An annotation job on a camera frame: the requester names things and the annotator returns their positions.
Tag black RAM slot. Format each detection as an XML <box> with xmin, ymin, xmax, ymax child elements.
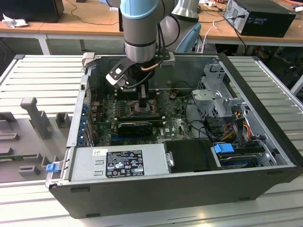
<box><xmin>115</xmin><ymin>118</ymin><xmax>166</xmax><ymax>123</ymax></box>
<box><xmin>115</xmin><ymin>114</ymin><xmax>165</xmax><ymax>119</ymax></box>
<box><xmin>115</xmin><ymin>121</ymin><xmax>166</xmax><ymax>126</ymax></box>
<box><xmin>115</xmin><ymin>116</ymin><xmax>165</xmax><ymax>121</ymax></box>

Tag grey plastic case latch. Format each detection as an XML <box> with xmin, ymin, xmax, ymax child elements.
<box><xmin>81</xmin><ymin>52</ymin><xmax>97</xmax><ymax>70</ymax></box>

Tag black graphics card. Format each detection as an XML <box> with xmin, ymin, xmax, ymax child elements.
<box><xmin>117</xmin><ymin>122</ymin><xmax>154</xmax><ymax>137</ymax></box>

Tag green motherboard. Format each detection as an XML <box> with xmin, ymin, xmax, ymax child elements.
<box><xmin>93</xmin><ymin>91</ymin><xmax>197</xmax><ymax>147</ymax></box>

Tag silver metal drive cage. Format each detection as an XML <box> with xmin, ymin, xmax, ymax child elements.
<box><xmin>191</xmin><ymin>63</ymin><xmax>251</xmax><ymax>120</ymax></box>

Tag black plastic shroud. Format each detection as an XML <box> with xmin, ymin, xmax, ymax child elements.
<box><xmin>162</xmin><ymin>139</ymin><xmax>223</xmax><ymax>174</ymax></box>

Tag silver power supply with label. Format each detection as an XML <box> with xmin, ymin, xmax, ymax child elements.
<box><xmin>68</xmin><ymin>144</ymin><xmax>171</xmax><ymax>183</ymax></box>

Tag hard disk in blue carrier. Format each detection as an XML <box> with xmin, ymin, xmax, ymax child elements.
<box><xmin>212</xmin><ymin>142</ymin><xmax>262</xmax><ymax>170</ymax></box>

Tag black box device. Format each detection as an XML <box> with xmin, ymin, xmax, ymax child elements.
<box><xmin>0</xmin><ymin>0</ymin><xmax>65</xmax><ymax>24</ymax></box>

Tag black open PC case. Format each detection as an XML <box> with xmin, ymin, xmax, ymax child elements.
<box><xmin>45</xmin><ymin>53</ymin><xmax>303</xmax><ymax>219</ymax></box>

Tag blue plastic case latch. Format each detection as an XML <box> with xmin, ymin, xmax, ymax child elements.
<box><xmin>46</xmin><ymin>163</ymin><xmax>59</xmax><ymax>174</ymax></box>

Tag grey parts rack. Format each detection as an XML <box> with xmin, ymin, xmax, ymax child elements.
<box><xmin>0</xmin><ymin>96</ymin><xmax>74</xmax><ymax>183</ymax></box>

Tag black desktop computer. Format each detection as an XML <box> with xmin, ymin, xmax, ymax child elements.
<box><xmin>223</xmin><ymin>0</ymin><xmax>297</xmax><ymax>38</ymax></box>

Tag crumpled white paper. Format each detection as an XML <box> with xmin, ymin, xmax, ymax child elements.
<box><xmin>1</xmin><ymin>13</ymin><xmax>29</xmax><ymax>28</ymax></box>

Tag green RAM stick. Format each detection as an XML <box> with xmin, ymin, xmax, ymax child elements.
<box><xmin>0</xmin><ymin>155</ymin><xmax>24</xmax><ymax>163</ymax></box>

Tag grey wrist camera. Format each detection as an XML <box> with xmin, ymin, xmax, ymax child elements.
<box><xmin>159</xmin><ymin>52</ymin><xmax>176</xmax><ymax>69</ymax></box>

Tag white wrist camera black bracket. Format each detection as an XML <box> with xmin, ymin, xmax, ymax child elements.
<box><xmin>105</xmin><ymin>58</ymin><xmax>130</xmax><ymax>90</ymax></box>

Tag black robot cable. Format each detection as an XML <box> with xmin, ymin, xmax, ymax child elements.
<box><xmin>141</xmin><ymin>22</ymin><xmax>168</xmax><ymax>71</ymax></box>

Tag thin black wire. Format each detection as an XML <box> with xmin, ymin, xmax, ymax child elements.
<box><xmin>174</xmin><ymin>81</ymin><xmax>202</xmax><ymax>96</ymax></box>

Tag thin red wire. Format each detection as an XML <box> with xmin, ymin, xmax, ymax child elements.
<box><xmin>85</xmin><ymin>87</ymin><xmax>102</xmax><ymax>106</ymax></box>

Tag white cable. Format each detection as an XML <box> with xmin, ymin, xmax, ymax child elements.
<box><xmin>201</xmin><ymin>20</ymin><xmax>219</xmax><ymax>53</ymax></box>

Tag wooden desk white frame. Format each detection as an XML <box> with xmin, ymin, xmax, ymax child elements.
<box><xmin>0</xmin><ymin>0</ymin><xmax>126</xmax><ymax>55</ymax></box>
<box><xmin>196</xmin><ymin>0</ymin><xmax>303</xmax><ymax>56</ymax></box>

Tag black cable bundle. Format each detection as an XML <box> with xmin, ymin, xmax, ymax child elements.
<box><xmin>184</xmin><ymin>94</ymin><xmax>225</xmax><ymax>142</ymax></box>

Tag black power cable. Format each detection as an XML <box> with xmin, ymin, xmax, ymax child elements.
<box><xmin>224</xmin><ymin>15</ymin><xmax>247</xmax><ymax>48</ymax></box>

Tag yellow red power wires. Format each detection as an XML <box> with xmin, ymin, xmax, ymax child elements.
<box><xmin>222</xmin><ymin>110</ymin><xmax>252</xmax><ymax>142</ymax></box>

